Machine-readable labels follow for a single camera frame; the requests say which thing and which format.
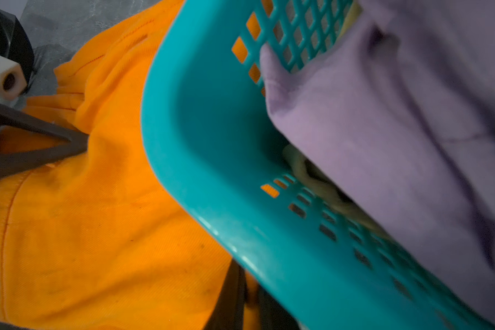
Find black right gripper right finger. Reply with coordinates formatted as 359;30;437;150
258;287;299;330

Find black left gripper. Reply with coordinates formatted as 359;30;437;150
0;9;89;179

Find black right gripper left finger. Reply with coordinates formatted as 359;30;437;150
203;259;246;330

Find orange pants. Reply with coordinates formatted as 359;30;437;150
0;1;260;329

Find beige pants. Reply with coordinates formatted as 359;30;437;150
282;144;393;241

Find teal plastic basket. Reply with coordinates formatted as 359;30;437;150
141;1;491;329

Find purple pants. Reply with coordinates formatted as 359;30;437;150
260;1;495;325

